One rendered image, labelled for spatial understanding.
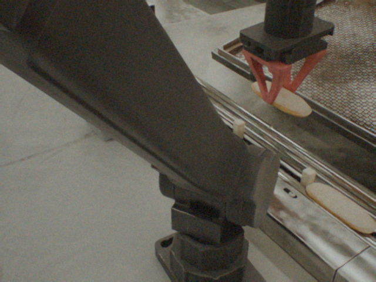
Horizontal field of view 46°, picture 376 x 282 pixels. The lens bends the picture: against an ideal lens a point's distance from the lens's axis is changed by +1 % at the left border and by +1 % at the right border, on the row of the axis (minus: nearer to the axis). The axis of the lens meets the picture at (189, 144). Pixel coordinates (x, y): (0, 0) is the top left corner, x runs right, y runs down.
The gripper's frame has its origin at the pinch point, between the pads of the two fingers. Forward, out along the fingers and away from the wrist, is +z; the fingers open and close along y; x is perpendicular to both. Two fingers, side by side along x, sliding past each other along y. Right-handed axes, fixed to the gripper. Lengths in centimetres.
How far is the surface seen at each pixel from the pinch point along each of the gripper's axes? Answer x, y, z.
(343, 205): 14.3, 2.4, 8.1
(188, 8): -60, -29, 15
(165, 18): -58, -20, 15
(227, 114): -10.7, -0.4, 9.7
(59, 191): -13.0, 28.2, 11.7
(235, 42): -22.6, -12.4, 5.5
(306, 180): 8.5, 2.4, 8.4
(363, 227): 17.9, 3.2, 8.3
